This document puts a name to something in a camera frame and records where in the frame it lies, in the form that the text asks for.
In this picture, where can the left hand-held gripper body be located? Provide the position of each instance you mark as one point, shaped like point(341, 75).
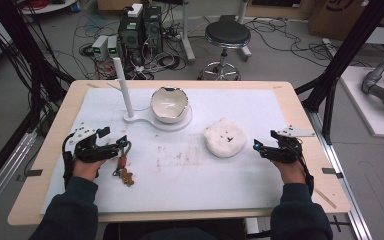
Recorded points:
point(93, 151)

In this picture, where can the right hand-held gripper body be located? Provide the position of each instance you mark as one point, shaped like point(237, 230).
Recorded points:
point(285, 151)

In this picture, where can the person's left hand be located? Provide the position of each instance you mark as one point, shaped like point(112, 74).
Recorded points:
point(86, 170)

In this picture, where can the person's right hand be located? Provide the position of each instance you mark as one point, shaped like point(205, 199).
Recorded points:
point(291, 173)

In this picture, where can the white fluffy pouch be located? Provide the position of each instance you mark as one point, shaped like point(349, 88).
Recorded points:
point(225, 138)

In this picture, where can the white stand with pole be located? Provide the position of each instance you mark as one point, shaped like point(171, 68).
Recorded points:
point(126, 96)

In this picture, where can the black tape piece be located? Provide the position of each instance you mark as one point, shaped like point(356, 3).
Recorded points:
point(33, 173)
point(331, 172)

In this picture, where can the white eggshell-shaped bowl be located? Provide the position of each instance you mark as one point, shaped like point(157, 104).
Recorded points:
point(169, 105)

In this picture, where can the wooden table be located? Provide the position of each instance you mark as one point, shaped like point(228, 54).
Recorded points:
point(230, 84)

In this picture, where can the white table mat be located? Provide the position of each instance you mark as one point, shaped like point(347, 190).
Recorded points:
point(180, 186)

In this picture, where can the white power supply unit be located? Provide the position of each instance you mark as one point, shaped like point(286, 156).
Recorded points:
point(99, 46)
point(112, 45)

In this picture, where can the white floor platform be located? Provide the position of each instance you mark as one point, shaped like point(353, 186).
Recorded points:
point(363, 110)

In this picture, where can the black computer tower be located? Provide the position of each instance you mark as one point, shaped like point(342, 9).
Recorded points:
point(152, 30)
point(130, 40)

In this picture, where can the white desk leg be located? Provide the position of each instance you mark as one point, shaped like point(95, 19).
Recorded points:
point(187, 36)
point(244, 33)

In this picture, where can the black round stool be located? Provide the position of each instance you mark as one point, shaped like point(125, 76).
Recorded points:
point(227, 35)

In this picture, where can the white box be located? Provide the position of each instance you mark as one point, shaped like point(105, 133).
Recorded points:
point(135, 10)

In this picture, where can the cardboard box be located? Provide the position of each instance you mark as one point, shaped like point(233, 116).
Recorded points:
point(333, 16)

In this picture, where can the aluminium rail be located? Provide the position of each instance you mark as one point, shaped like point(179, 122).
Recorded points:
point(343, 186)
point(3, 176)

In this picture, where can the black metal frame post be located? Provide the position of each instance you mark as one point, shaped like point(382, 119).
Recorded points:
point(16, 43)
point(343, 53)

